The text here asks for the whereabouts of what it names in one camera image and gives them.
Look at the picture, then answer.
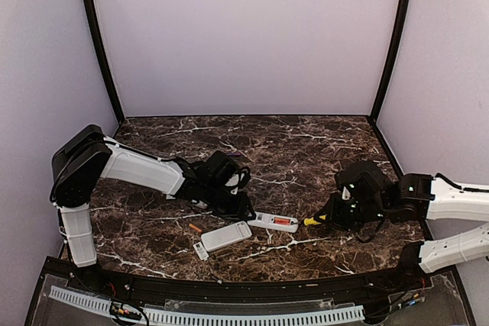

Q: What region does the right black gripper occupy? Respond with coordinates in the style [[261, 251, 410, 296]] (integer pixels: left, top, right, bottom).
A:
[[315, 191, 389, 231]]

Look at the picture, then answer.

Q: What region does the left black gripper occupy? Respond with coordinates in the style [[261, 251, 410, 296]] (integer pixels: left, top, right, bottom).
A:
[[202, 181, 257, 221]]

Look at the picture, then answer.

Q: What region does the yellow handled screwdriver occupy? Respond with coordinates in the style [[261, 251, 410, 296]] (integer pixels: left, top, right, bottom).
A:
[[299, 215, 327, 226]]

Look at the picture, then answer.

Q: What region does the white remote control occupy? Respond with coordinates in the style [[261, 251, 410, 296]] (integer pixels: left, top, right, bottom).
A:
[[247, 211, 299, 234], [201, 221, 252, 252]]

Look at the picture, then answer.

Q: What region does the orange AAA battery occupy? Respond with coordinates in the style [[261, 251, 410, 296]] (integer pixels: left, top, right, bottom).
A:
[[189, 223, 202, 234]]

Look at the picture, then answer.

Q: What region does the white battery compartment cover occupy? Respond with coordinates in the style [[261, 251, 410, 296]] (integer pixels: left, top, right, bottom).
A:
[[193, 242, 209, 261]]

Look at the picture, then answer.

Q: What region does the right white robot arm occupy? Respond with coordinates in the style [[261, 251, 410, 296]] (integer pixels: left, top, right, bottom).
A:
[[304, 160, 488, 291]]

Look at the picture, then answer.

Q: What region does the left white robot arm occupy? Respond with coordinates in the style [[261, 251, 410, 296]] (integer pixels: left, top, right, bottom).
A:
[[49, 124, 256, 292]]

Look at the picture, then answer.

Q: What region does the red battery in remote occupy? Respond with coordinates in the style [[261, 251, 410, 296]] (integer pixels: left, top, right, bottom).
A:
[[274, 218, 291, 225]]

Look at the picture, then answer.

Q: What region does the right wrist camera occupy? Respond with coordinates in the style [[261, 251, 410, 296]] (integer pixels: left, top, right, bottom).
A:
[[342, 186, 353, 202]]

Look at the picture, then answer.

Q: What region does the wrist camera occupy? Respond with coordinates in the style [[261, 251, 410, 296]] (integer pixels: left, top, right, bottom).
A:
[[342, 186, 353, 202], [225, 166, 251, 195]]

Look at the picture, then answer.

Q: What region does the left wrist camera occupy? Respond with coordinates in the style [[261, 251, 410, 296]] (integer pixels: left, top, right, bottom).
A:
[[225, 166, 251, 195]]

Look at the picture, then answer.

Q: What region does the black front table rail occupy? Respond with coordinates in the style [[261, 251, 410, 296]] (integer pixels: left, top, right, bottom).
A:
[[68, 268, 428, 304]]

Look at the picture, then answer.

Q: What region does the white slotted cable duct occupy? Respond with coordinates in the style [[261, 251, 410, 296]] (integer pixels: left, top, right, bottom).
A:
[[48, 286, 365, 325]]

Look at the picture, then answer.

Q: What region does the right black frame post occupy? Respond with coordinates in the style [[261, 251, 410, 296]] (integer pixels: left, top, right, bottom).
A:
[[369, 0, 410, 125]]

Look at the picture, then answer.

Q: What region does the black frame post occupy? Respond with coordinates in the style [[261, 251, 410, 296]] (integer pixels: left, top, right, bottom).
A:
[[83, 0, 125, 126], [369, 0, 410, 125]]

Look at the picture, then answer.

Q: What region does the left black frame post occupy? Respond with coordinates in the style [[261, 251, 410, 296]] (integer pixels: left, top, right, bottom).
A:
[[83, 0, 125, 126]]

